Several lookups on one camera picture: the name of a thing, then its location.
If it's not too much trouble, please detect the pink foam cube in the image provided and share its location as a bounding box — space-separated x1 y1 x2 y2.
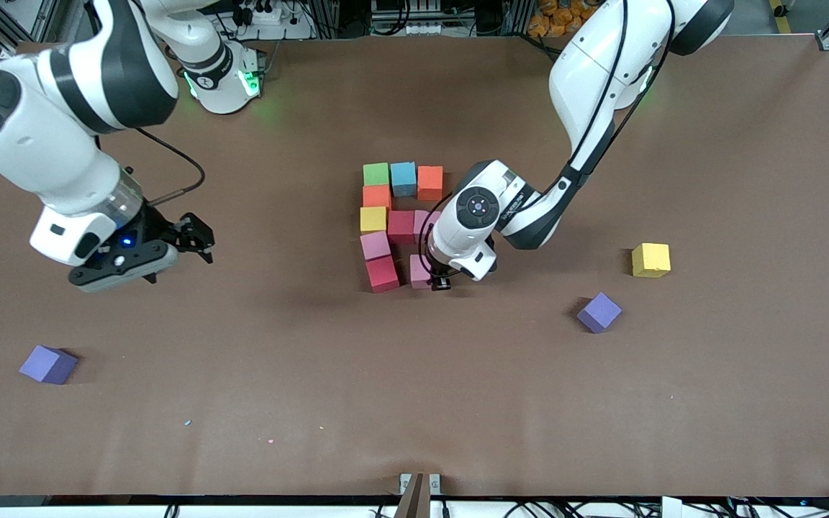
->
414 209 441 243
409 254 434 290
360 230 393 261

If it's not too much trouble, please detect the red foam cube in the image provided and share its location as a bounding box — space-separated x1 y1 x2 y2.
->
366 256 402 294
387 210 417 245

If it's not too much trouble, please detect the teal foam cube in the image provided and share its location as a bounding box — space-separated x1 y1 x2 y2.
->
390 162 419 199

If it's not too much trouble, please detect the purple foam cube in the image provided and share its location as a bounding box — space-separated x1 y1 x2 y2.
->
19 345 79 386
577 292 622 334

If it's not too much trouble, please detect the brown table cover sheet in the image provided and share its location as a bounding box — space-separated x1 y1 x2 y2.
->
0 35 829 499

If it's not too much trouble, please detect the pile of orange items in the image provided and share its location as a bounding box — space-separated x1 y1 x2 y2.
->
528 0 602 38

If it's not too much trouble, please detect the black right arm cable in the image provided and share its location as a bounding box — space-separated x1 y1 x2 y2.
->
134 127 207 208

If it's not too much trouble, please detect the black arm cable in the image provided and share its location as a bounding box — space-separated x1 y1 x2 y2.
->
134 127 207 208
418 0 678 278

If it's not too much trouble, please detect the metal bracket with wooden stick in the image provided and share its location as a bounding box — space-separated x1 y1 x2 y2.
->
394 472 443 518

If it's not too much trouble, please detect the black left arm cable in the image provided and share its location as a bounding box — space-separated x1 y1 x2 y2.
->
418 0 678 278

